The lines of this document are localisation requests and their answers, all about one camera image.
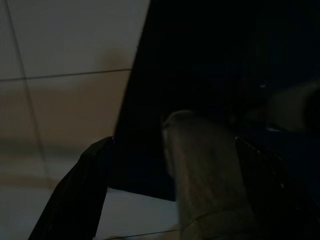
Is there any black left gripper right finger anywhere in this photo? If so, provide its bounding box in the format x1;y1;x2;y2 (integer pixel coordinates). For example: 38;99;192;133
234;136;320;240

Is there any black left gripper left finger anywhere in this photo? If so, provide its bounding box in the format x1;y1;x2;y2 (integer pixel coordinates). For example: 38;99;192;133
27;136;115;240

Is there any black floor mat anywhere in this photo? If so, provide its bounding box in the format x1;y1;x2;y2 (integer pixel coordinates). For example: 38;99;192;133
106;0;320;203

